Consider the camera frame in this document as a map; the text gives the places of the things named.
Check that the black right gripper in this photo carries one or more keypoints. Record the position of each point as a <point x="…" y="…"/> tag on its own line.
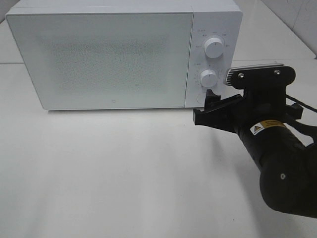
<point x="235" y="114"/>

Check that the round white door button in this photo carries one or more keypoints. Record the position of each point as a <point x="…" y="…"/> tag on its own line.
<point x="201" y="98"/>

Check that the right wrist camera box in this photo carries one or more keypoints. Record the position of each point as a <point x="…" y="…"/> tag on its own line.
<point x="262" y="84"/>

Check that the white timer knob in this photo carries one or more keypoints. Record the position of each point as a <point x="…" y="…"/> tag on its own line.
<point x="208" y="78"/>

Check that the white microwave oven body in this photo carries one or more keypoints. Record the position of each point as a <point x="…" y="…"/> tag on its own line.
<point x="209" y="18"/>

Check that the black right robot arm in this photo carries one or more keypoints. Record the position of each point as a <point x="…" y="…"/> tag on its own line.
<point x="288" y="169"/>

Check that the upper white power knob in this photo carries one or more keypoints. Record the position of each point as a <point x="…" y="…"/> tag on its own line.
<point x="214" y="47"/>

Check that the white microwave door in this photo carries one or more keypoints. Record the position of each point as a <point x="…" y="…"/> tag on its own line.
<point x="105" y="61"/>

